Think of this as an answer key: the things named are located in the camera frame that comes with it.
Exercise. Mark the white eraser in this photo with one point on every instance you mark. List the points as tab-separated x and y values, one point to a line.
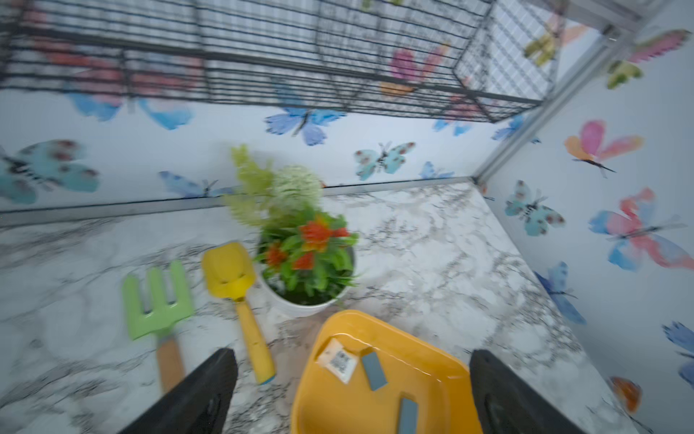
338	361

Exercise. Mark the blue-grey eraser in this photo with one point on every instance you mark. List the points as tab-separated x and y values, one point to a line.
408	416
374	371

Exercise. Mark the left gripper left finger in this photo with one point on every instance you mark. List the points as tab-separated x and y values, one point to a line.
199	404

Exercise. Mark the white pot artificial plant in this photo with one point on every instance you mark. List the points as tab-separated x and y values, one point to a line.
305	255

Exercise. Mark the black wire wall basket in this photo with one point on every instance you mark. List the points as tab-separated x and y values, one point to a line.
483	61

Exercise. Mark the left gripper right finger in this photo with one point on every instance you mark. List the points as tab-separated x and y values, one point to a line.
506	404

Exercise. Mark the yellow plastic storage box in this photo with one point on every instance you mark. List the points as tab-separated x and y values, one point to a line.
365	376

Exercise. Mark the green garden fork wooden handle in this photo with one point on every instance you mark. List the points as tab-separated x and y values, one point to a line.
152	313

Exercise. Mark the yellow toy shovel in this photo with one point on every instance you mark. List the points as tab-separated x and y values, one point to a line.
229	274

